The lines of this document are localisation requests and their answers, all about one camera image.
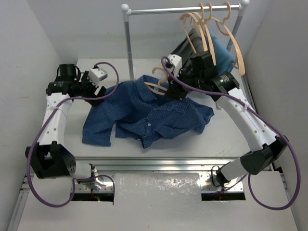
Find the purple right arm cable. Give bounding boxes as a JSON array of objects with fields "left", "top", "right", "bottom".
[{"left": 160, "top": 56, "right": 301, "bottom": 211}]

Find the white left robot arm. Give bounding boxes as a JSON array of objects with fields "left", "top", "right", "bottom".
[{"left": 30, "top": 64, "right": 107, "bottom": 190}]

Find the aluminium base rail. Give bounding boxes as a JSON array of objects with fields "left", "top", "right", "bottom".
[{"left": 19, "top": 61, "right": 272, "bottom": 194}]

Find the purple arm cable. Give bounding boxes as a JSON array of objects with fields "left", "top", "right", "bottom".
[
  {"left": 160, "top": 56, "right": 301, "bottom": 211},
  {"left": 26, "top": 62, "right": 120, "bottom": 208}
]

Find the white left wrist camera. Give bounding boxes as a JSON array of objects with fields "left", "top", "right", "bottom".
[{"left": 88, "top": 68, "right": 108, "bottom": 87}]

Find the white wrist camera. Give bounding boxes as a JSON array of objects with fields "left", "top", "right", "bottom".
[
  {"left": 88, "top": 68, "right": 108, "bottom": 87},
  {"left": 168, "top": 54, "right": 182, "bottom": 77}
]

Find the metal clothes rack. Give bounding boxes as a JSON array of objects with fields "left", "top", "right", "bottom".
[{"left": 121, "top": 0, "right": 251, "bottom": 110}]

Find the grey hanging garment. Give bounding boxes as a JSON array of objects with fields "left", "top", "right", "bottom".
[{"left": 171, "top": 28, "right": 204, "bottom": 66}]

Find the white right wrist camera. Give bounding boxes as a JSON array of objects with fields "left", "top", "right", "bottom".
[{"left": 168, "top": 54, "right": 182, "bottom": 77}]

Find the beige hanger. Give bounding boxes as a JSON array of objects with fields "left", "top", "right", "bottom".
[
  {"left": 198, "top": 2, "right": 216, "bottom": 66},
  {"left": 216, "top": 1, "right": 245, "bottom": 76},
  {"left": 180, "top": 2, "right": 208, "bottom": 54},
  {"left": 145, "top": 67, "right": 169, "bottom": 96}
]

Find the blue plaid shirt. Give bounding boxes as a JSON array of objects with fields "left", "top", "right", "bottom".
[{"left": 82, "top": 75, "right": 214, "bottom": 149}]

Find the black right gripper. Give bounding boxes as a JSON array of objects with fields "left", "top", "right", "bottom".
[{"left": 165, "top": 67, "right": 204, "bottom": 99}]

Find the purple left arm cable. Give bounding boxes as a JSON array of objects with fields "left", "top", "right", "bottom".
[{"left": 26, "top": 62, "right": 120, "bottom": 208}]

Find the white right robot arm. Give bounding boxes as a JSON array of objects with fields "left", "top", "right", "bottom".
[{"left": 161, "top": 51, "right": 286, "bottom": 186}]

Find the light blue hanging garment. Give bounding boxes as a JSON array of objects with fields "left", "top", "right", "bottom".
[{"left": 210, "top": 33, "right": 235, "bottom": 74}]

